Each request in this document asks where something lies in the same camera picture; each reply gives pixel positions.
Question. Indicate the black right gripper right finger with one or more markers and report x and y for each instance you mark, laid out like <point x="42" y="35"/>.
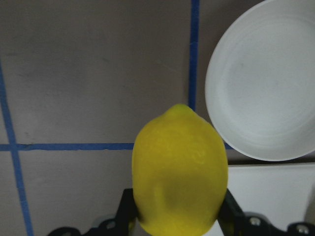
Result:
<point x="234" y="222"/>

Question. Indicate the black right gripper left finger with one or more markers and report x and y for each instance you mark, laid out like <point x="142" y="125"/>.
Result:
<point x="120" y="225"/>

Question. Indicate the yellow lemon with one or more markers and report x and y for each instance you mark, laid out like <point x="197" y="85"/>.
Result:
<point x="179" y="174"/>

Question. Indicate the white rectangular tray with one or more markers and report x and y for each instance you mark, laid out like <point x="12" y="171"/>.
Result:
<point x="283" y="193"/>

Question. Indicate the white round plate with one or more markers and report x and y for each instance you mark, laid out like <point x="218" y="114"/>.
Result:
<point x="260" y="81"/>

